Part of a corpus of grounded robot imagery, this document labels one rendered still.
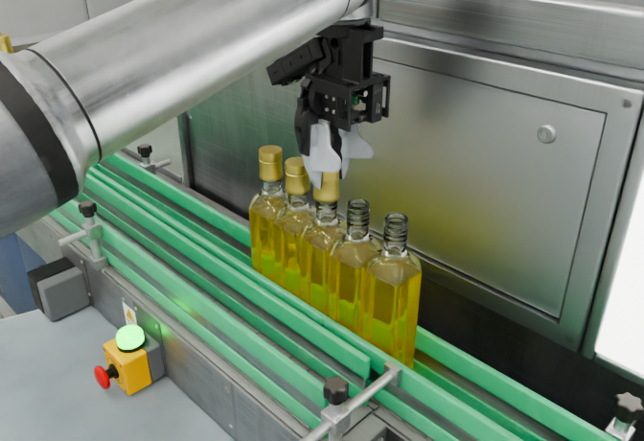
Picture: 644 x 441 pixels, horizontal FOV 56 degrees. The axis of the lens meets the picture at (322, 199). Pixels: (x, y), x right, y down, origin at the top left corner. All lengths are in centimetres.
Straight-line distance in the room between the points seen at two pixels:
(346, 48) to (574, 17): 24
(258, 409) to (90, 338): 46
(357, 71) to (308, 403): 41
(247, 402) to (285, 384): 8
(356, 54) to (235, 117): 56
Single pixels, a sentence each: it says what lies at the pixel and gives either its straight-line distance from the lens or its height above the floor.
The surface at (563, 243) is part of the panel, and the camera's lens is 78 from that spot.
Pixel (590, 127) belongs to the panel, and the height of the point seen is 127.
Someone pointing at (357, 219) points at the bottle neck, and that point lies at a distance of 76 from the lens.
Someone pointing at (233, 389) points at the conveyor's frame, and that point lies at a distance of 91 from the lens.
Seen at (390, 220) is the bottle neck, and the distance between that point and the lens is 73.
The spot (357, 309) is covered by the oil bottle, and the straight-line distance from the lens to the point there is 82.
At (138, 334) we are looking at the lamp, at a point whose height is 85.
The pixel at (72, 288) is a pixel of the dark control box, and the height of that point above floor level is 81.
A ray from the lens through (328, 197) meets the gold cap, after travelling 79.
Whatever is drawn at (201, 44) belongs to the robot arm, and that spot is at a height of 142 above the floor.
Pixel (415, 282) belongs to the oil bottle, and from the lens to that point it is 78.
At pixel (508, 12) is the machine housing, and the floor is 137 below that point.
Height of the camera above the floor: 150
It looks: 28 degrees down
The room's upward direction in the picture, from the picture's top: straight up
